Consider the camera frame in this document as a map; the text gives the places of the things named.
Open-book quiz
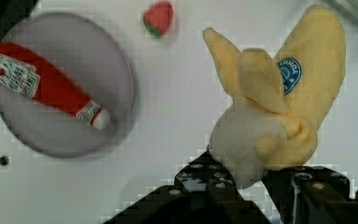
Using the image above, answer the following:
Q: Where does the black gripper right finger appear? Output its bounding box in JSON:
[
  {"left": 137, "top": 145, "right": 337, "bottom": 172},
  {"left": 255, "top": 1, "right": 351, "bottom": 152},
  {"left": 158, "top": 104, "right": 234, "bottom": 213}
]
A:
[{"left": 263, "top": 166, "right": 358, "bottom": 224}]

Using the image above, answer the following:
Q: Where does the red green strawberry toy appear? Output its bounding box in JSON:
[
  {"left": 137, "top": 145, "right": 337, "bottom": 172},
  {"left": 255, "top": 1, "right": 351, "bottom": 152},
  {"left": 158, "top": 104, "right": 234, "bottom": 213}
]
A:
[{"left": 143, "top": 1, "right": 173, "bottom": 37}]

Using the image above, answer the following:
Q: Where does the grey round plate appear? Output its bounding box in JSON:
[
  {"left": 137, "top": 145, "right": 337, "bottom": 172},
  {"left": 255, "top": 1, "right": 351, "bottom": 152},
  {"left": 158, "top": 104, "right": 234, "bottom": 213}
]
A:
[{"left": 0, "top": 12, "right": 134, "bottom": 158}]

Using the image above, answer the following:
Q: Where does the red ketchup bottle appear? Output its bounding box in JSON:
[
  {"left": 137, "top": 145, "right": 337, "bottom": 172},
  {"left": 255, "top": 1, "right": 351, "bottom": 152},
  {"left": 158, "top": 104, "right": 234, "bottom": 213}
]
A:
[{"left": 0, "top": 43, "right": 111, "bottom": 130}]

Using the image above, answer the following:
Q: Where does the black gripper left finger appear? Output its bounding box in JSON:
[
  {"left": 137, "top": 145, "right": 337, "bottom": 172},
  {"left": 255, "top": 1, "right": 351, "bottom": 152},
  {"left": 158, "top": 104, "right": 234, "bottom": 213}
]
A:
[{"left": 104, "top": 151, "right": 271, "bottom": 224}]

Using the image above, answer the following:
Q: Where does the yellow plush banana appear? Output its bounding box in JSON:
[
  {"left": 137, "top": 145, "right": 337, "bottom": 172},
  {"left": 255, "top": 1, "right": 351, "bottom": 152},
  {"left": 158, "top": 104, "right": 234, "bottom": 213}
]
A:
[{"left": 202, "top": 5, "right": 346, "bottom": 189}]

